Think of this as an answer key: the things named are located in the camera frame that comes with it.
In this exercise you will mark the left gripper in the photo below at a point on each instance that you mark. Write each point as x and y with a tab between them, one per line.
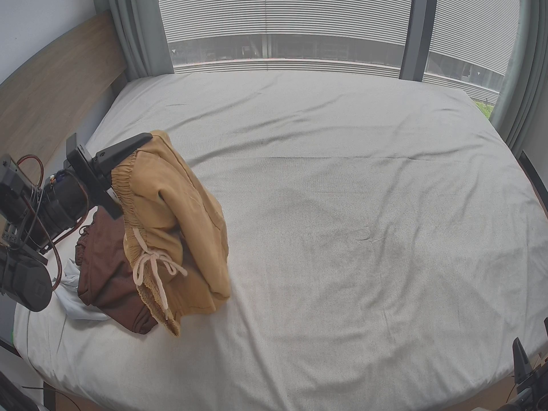
64	203

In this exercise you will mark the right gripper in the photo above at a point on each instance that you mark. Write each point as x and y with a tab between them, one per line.
525	392

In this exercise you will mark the tan shorts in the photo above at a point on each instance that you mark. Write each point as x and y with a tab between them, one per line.
192	212

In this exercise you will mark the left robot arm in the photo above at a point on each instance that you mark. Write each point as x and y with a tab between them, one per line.
25	281

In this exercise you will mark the brown garment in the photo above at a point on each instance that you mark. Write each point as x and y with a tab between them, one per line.
111	281

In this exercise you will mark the white garment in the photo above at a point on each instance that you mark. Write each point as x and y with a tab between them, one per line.
77	306

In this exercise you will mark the grey-green curtain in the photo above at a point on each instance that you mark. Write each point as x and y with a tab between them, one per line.
137	37
526	79

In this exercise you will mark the window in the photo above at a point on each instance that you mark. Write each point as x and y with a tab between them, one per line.
299	15

